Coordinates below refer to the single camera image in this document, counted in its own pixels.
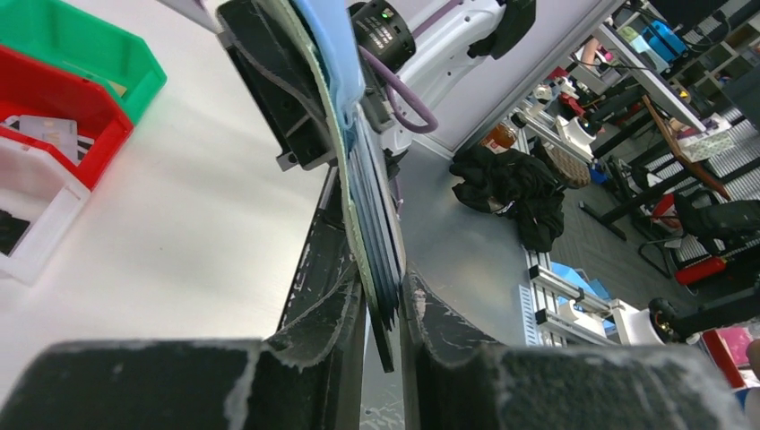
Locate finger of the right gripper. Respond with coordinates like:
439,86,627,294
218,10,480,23
216,1,335,170

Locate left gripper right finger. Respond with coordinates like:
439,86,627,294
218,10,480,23
401,271,750,429

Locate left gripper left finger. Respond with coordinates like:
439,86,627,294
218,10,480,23
1,266,364,429

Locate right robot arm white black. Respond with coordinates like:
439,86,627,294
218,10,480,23
215,1,536,170

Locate white cards in red bin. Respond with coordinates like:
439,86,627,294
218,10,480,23
1,115,94,165

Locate black cloth heap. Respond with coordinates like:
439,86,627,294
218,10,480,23
449,146,565,253

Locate green plastic bin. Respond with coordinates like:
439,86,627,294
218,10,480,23
1,1,167,124

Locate red plastic bin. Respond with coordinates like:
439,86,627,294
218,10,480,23
1,47,134,190

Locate clear white bin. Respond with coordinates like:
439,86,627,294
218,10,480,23
1,127,91,285

